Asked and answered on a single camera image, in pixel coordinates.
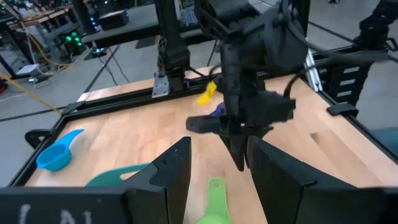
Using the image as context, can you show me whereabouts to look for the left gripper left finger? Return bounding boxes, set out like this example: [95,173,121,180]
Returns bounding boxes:
[121,136,193,224]

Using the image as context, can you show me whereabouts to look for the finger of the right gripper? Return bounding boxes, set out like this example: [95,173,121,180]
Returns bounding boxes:
[239,134,251,172]
[220,134,243,172]

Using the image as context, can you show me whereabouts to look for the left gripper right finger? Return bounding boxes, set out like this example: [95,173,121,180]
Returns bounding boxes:
[247,135,315,224]

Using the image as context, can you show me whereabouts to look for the small dark blue measuring cup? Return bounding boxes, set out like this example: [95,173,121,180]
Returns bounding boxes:
[210,101,225,118]

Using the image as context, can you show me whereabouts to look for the green measuring cup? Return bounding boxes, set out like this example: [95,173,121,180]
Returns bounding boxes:
[195,177,234,224]

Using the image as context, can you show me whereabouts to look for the teal plastic basket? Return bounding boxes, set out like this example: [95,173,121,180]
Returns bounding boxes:
[85,162,150,188]

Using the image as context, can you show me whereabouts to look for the light blue measuring cup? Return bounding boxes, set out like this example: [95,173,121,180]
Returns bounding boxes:
[35,128,85,172]

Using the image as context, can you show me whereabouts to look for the yellow tag on gripper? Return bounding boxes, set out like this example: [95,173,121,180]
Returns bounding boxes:
[197,80,218,107]

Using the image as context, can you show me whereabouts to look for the black slotted box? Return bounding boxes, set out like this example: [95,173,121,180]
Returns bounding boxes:
[323,57,373,108]

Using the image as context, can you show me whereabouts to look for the black side desk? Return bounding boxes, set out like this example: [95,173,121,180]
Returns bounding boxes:
[80,4,224,49]

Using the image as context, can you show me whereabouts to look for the black computer green lights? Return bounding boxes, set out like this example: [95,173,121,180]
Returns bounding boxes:
[62,27,86,57]

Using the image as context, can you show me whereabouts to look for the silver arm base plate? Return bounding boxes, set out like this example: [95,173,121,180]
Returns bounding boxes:
[151,73,170,99]

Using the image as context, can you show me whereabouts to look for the yellow floor cable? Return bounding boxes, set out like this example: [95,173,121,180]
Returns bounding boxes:
[0,70,63,114]

